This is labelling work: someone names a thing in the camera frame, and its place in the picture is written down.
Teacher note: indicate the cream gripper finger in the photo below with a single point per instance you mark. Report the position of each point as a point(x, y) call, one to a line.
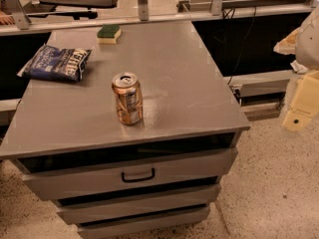
point(305, 103)
point(287, 45)

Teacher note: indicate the orange soda can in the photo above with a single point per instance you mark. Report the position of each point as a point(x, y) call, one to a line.
point(129, 98)

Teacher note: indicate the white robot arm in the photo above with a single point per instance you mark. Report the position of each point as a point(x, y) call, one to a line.
point(303, 42)

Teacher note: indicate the top grey drawer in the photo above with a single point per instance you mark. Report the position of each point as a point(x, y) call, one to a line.
point(95, 179)

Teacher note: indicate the grey drawer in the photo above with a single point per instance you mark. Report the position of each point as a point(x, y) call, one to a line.
point(124, 226)
point(95, 179)
point(139, 204)

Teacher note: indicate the middle grey drawer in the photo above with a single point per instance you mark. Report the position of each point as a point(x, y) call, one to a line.
point(139, 204)

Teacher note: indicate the grey drawer cabinet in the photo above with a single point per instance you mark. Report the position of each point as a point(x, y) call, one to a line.
point(140, 143)

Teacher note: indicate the green yellow sponge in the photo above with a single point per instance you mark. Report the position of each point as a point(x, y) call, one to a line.
point(109, 34)

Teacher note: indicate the bottom grey drawer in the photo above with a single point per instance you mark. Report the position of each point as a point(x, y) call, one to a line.
point(124, 226)

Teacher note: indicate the black office chair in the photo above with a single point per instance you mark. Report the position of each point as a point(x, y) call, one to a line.
point(45, 7)

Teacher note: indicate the blue Kettle chip bag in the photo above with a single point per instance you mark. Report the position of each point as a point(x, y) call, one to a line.
point(55, 64)

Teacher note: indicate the black drawer handle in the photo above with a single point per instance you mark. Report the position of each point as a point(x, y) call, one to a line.
point(138, 176)

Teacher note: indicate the grey metal railing frame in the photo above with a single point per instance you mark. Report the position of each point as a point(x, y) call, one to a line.
point(148, 11)

